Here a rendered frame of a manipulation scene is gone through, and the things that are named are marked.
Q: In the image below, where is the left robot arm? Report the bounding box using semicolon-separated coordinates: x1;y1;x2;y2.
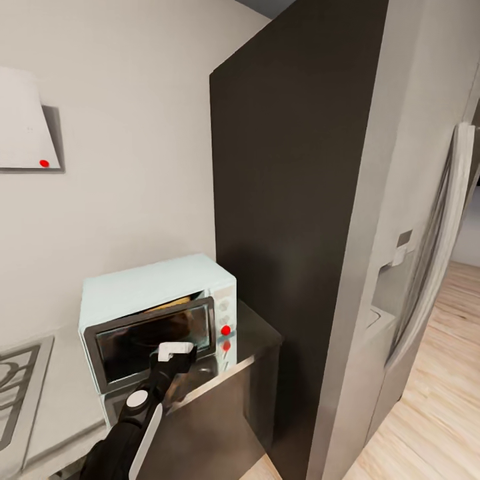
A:
79;342;197;480

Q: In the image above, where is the microwave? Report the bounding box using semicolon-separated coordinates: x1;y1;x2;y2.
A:
78;253;237;394

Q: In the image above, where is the popcorn bag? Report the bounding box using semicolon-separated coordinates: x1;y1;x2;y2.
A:
127;295;191;317

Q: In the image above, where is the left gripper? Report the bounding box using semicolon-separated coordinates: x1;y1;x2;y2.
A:
150;345;197;386

